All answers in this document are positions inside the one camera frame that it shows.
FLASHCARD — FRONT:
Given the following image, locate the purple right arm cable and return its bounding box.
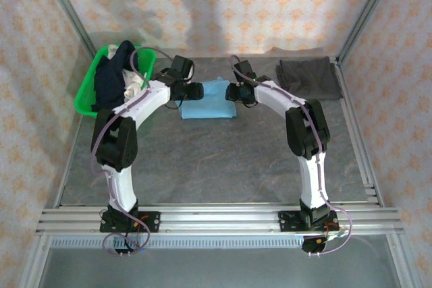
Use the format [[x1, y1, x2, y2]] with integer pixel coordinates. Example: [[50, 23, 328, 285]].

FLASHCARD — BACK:
[[229, 54, 354, 257]]

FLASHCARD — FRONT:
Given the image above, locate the light blue star-print t-shirt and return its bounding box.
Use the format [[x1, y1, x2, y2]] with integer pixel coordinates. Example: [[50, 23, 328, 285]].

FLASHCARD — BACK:
[[180, 78, 238, 121]]

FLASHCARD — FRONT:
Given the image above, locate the aluminium frame rail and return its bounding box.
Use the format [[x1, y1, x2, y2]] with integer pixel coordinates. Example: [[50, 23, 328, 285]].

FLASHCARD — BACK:
[[36, 202, 405, 235]]

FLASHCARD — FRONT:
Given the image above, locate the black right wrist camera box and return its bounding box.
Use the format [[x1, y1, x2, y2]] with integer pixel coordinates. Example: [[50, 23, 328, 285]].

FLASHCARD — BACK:
[[234, 59, 258, 84]]

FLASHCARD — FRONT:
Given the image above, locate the aluminium frame post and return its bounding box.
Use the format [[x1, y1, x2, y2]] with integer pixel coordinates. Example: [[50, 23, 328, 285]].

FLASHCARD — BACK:
[[36, 0, 99, 60], [336, 0, 404, 63]]

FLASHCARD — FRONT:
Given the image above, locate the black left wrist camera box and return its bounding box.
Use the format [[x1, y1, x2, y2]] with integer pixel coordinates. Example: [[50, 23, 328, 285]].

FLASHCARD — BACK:
[[170, 54, 196, 82]]

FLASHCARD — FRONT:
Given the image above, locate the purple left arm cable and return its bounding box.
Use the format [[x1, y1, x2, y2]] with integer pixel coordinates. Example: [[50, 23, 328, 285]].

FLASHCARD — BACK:
[[90, 47, 176, 258]]

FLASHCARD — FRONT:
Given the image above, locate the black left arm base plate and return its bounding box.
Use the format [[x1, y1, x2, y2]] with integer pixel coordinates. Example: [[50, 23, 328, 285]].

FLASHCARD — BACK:
[[99, 210, 161, 233]]

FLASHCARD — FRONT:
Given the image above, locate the perforated metal cable tray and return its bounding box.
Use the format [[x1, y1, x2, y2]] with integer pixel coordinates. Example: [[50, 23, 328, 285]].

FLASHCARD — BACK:
[[49, 235, 306, 250]]

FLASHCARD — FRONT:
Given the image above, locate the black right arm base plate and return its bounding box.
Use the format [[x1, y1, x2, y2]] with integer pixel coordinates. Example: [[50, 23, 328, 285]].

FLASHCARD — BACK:
[[277, 209, 339, 233]]

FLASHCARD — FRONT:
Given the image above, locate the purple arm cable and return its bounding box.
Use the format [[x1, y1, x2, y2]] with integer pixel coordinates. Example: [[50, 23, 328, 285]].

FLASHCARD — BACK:
[[229, 54, 354, 257], [90, 47, 176, 258]]

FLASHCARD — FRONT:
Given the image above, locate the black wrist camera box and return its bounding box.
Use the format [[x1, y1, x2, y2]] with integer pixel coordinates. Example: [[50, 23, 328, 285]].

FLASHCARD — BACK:
[[170, 54, 196, 82], [234, 59, 258, 84]]

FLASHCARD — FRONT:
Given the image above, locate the navy blue t-shirt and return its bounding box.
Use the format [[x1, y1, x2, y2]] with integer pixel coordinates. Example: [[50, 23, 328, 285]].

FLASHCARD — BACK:
[[90, 40, 136, 113]]

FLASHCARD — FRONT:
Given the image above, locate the green plastic basket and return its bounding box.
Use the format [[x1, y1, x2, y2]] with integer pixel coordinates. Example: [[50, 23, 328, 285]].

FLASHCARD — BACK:
[[74, 44, 157, 117]]

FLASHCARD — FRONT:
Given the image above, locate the folded dark grey t-shirt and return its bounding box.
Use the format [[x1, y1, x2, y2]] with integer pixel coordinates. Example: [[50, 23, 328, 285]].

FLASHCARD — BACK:
[[275, 55, 344, 100]]

